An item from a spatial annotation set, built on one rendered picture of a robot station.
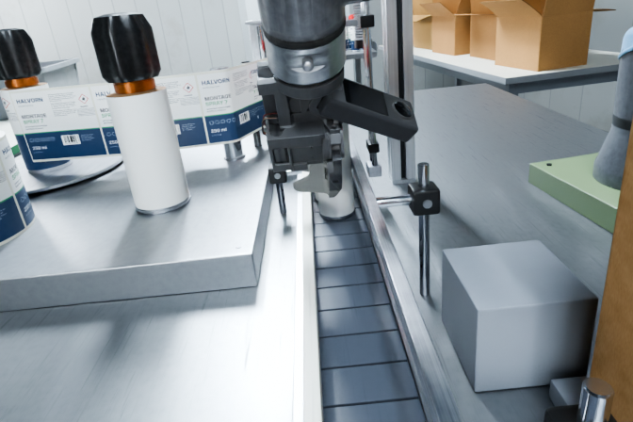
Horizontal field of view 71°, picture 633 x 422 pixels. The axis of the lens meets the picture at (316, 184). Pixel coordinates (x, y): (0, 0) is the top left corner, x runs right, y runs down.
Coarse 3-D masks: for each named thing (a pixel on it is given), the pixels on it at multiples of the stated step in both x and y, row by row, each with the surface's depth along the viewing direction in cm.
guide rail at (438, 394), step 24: (360, 168) 58; (360, 192) 53; (384, 240) 40; (384, 264) 37; (408, 288) 33; (408, 312) 30; (408, 336) 29; (432, 360) 26; (432, 384) 24; (432, 408) 24; (456, 408) 23
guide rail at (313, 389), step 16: (304, 176) 70; (304, 192) 64; (304, 208) 59; (304, 224) 55; (304, 240) 51; (304, 256) 48; (304, 272) 45; (304, 288) 42; (304, 304) 40; (304, 320) 38; (304, 336) 36; (304, 352) 34; (304, 368) 33; (320, 368) 35; (304, 384) 31; (320, 384) 32; (304, 400) 30; (320, 400) 30; (304, 416) 29; (320, 416) 29
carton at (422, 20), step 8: (416, 0) 351; (424, 0) 352; (416, 8) 351; (424, 8) 352; (416, 16) 337; (424, 16) 325; (416, 24) 348; (424, 24) 336; (416, 32) 350; (424, 32) 338; (416, 40) 353; (424, 40) 340; (424, 48) 343
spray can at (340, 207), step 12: (348, 132) 60; (348, 144) 60; (348, 156) 60; (348, 168) 61; (348, 180) 61; (348, 192) 62; (324, 204) 62; (336, 204) 62; (348, 204) 62; (324, 216) 63; (336, 216) 62; (348, 216) 63
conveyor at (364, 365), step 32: (320, 224) 62; (352, 224) 61; (320, 256) 54; (352, 256) 53; (320, 288) 48; (352, 288) 47; (384, 288) 47; (320, 320) 43; (352, 320) 43; (384, 320) 42; (320, 352) 39; (352, 352) 39; (384, 352) 38; (352, 384) 35; (384, 384) 35; (352, 416) 33; (384, 416) 32; (416, 416) 32
